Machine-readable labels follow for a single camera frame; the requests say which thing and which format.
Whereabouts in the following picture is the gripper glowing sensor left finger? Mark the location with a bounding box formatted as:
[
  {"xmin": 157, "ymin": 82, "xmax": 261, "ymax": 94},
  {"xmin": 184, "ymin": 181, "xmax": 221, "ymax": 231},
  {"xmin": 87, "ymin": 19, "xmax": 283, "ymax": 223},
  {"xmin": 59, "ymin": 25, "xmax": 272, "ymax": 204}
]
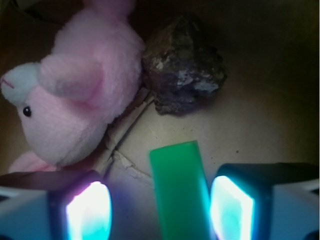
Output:
[{"xmin": 0, "ymin": 170, "xmax": 113, "ymax": 240}]

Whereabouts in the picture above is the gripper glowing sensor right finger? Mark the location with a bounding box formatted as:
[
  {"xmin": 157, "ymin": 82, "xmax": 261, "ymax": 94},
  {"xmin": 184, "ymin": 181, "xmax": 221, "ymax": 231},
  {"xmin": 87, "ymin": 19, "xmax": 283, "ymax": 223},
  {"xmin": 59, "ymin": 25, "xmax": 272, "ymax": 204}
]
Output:
[{"xmin": 210, "ymin": 162, "xmax": 320, "ymax": 240}]

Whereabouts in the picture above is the green rectangular block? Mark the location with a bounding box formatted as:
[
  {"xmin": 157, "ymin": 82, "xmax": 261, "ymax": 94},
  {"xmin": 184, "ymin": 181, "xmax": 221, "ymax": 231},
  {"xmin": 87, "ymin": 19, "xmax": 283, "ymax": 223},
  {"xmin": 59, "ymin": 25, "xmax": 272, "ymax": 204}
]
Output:
[{"xmin": 149, "ymin": 141, "xmax": 212, "ymax": 240}]

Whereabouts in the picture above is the brown paper bag tray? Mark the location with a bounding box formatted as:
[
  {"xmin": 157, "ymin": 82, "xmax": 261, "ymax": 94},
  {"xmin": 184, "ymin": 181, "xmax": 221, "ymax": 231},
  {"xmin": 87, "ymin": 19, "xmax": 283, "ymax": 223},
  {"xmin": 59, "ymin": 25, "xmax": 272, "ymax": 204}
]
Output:
[{"xmin": 0, "ymin": 0, "xmax": 320, "ymax": 240}]

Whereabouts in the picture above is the pink plush bunny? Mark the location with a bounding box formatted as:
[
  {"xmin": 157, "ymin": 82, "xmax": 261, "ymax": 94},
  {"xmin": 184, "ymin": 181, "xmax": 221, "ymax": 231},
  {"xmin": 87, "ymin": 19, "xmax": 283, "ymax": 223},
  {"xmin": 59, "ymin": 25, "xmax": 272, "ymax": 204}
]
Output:
[{"xmin": 0, "ymin": 0, "xmax": 145, "ymax": 173}]

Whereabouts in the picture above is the dark brown rock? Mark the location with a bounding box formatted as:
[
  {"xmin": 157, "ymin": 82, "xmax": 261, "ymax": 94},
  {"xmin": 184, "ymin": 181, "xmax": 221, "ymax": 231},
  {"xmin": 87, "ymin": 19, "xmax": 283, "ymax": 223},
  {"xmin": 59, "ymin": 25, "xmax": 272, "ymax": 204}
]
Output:
[{"xmin": 142, "ymin": 13, "xmax": 227, "ymax": 115}]

